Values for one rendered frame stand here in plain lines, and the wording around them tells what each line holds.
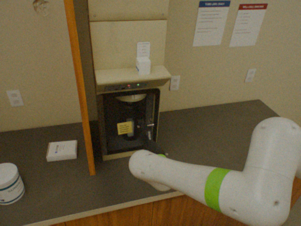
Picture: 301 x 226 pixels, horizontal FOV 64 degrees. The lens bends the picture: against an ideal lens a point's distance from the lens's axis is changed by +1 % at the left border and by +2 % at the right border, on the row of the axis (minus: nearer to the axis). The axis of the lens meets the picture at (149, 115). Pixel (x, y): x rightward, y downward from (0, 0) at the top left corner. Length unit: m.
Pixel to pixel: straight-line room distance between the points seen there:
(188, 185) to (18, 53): 1.19
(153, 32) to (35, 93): 0.88
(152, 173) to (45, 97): 1.03
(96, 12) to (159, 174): 0.64
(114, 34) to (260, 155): 0.71
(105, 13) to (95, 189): 0.83
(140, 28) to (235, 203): 0.75
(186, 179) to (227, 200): 0.14
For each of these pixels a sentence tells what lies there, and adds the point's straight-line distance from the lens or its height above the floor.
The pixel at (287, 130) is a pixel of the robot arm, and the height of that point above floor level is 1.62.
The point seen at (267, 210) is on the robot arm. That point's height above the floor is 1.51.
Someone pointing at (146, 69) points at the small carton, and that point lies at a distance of 1.04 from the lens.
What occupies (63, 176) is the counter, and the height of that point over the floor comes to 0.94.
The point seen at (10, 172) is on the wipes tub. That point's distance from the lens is 1.29.
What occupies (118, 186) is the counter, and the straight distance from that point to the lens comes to 1.30.
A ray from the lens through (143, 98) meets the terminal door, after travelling 1.19.
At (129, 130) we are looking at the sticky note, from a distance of 1.29.
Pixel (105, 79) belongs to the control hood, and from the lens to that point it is 1.01.
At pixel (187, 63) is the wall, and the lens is 1.72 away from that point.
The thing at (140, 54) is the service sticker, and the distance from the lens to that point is 1.09.
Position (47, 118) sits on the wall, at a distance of 1.75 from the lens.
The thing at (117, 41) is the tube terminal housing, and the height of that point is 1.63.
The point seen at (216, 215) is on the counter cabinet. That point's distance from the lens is 1.76.
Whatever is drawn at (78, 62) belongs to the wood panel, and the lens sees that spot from 0.97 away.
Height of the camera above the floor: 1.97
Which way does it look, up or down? 36 degrees down
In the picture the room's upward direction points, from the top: 3 degrees clockwise
